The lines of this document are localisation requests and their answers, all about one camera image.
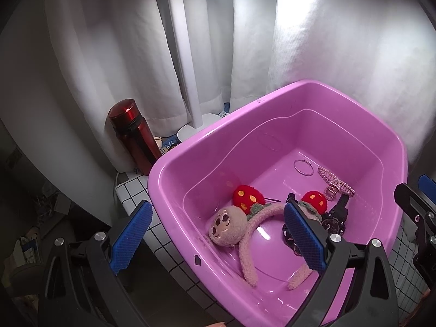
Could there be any white curtain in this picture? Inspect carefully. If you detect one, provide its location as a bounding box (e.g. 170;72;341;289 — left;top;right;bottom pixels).
44;0;436;164

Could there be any pearl claw hair clip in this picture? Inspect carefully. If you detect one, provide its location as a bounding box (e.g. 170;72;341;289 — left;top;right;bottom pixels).
318;165;355;201

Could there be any white black grid tablecloth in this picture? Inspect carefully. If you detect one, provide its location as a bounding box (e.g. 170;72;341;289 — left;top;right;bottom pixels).
114;170;428;316

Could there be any white lamp stand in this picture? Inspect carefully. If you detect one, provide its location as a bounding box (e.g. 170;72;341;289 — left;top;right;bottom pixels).
155;0;225;143

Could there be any pink plastic basin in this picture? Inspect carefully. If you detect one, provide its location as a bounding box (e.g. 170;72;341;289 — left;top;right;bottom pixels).
148;79;408;327

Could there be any pink fuzzy strawberry headband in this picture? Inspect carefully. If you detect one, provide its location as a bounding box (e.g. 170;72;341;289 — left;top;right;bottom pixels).
232;184;328;291

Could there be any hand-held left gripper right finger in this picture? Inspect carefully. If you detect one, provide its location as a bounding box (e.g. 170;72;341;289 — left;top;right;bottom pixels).
283;202;399;327

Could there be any stack of papers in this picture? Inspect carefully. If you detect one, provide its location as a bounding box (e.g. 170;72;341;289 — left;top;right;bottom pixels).
15;235;42;267

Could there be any silver hoop earring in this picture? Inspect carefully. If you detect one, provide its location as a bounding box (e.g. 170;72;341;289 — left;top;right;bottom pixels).
293;159;316;177

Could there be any beige plush face hair clip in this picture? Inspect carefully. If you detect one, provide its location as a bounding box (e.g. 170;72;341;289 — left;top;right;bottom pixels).
208;206;246;247

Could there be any red metal bottle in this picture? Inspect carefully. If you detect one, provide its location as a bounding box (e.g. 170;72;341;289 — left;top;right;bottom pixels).
108;99;161;175

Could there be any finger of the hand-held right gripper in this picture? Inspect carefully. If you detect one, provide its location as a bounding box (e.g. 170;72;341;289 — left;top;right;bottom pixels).
393;174;436;280

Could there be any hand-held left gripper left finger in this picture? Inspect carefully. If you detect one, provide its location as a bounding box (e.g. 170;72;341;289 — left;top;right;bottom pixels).
40;200;154;327

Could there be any black wrist watch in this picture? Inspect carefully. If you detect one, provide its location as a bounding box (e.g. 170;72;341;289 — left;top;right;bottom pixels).
322;194;350;235

